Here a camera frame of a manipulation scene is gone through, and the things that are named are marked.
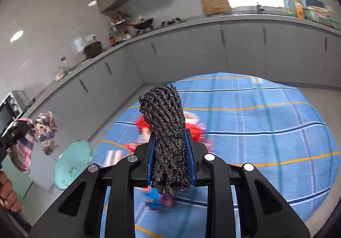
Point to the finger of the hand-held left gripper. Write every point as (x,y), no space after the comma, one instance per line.
(13,131)

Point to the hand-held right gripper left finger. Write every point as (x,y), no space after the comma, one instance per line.
(151,159)

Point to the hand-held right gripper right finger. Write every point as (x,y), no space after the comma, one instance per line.
(190,159)

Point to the black mesh net bundle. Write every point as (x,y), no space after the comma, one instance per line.
(165,134)

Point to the colourful printed plastic wrapper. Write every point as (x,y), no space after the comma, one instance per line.
(44,131)

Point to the teal trash bin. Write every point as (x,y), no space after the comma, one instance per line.
(73,166)

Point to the person's left hand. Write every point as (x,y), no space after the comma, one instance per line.
(6,192)

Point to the white microwave oven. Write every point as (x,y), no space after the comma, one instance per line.
(9,115)

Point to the blue red snack packet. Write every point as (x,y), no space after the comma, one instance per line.
(157,200)

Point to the blue plaid tablecloth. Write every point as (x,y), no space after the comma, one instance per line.
(253,134)

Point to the glass jar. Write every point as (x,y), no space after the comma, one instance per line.
(63,63)

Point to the grey kitchen cabinets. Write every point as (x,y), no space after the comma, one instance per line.
(186,48)

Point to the black cooking pot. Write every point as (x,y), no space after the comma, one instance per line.
(92,49)

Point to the dark sauce bottle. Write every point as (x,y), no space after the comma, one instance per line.
(112,40)

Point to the black wok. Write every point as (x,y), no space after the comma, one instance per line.
(145,24)

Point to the gas stove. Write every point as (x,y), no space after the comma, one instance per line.
(165,24)

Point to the spice rack with bottles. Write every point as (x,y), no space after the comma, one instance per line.
(121,23)

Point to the wooden knife block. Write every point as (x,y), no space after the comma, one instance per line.
(215,4)

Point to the kitchen faucet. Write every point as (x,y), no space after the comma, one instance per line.
(259,7)

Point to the green bottle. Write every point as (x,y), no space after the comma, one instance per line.
(288,8)

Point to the yellow orange bottle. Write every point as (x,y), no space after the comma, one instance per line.
(299,8)

